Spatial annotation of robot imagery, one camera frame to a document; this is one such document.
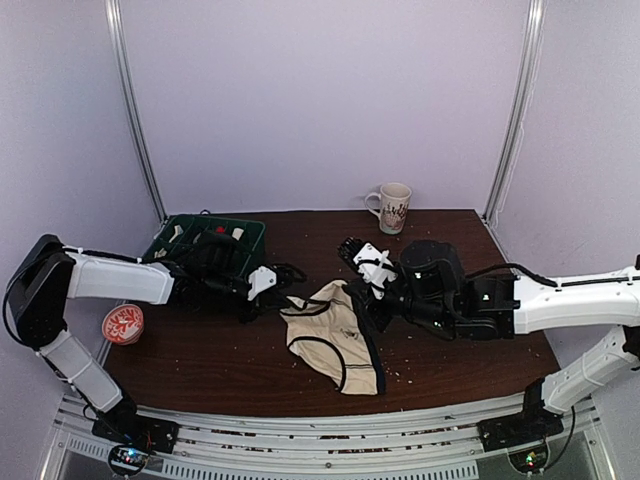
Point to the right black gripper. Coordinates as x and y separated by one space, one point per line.
363 293

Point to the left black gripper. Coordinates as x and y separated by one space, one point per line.
251 311

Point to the cream boxer underwear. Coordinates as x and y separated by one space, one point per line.
239 233

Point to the green compartment tray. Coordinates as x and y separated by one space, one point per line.
177 226

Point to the white patterned ceramic mug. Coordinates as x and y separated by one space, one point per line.
390 205

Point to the cream underwear navy trim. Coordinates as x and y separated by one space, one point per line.
325 332

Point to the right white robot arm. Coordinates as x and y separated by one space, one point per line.
506 300

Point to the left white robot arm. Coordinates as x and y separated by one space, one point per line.
52 273

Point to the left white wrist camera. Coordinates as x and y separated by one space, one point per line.
260 280

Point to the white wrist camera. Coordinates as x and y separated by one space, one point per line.
260 280
372 265

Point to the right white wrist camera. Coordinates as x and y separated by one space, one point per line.
372 265

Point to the right aluminium frame post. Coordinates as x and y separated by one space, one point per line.
529 61

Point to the aluminium frame post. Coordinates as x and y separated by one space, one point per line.
529 61
118 40

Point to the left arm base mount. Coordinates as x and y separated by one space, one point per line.
147 434

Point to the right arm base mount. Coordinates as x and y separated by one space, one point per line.
517 429

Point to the left aluminium frame post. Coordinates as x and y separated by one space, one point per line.
118 40

